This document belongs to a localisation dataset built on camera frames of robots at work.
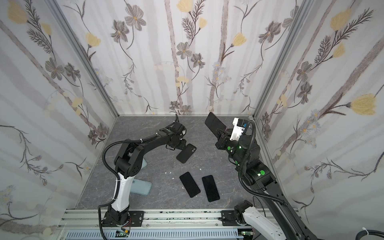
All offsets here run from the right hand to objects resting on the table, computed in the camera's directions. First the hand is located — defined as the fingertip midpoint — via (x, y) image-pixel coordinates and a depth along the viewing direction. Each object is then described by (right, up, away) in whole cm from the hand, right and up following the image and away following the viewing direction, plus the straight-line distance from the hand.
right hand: (217, 128), depth 62 cm
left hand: (-19, -9, +38) cm, 43 cm away
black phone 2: (-1, -34, +21) cm, 40 cm away
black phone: (-13, -33, +24) cm, 43 cm away
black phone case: (-16, -16, +37) cm, 43 cm away
